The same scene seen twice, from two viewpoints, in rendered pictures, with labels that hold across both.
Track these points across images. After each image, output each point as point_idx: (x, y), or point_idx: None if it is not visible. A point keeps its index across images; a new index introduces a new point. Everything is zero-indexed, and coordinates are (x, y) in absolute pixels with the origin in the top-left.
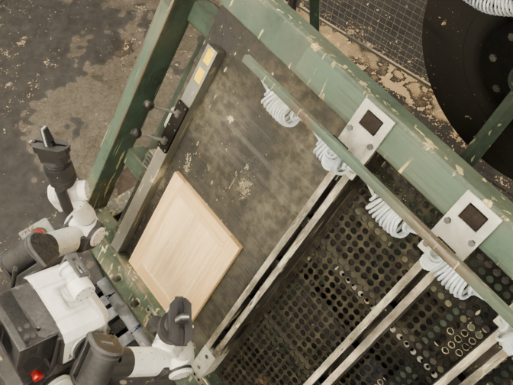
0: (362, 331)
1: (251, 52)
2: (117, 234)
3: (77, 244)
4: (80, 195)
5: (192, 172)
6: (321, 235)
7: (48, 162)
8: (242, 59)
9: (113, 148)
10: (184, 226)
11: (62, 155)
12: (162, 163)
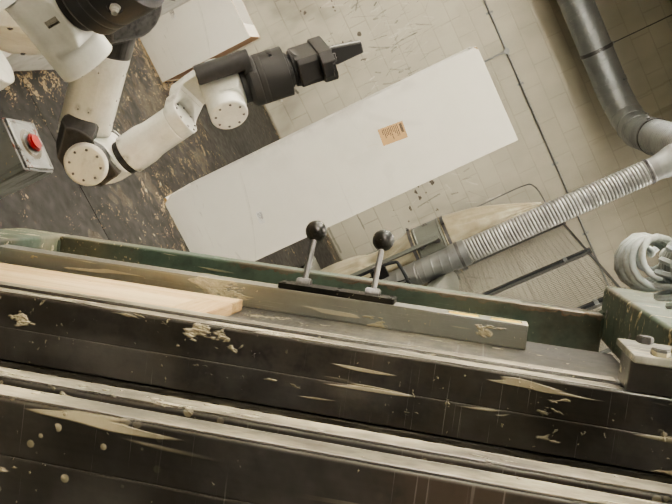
0: (164, 403)
1: (569, 365)
2: (38, 249)
3: (89, 113)
4: (228, 95)
5: (258, 319)
6: (333, 422)
7: (295, 51)
8: (543, 359)
9: (216, 263)
10: (130, 298)
11: (323, 57)
12: (249, 286)
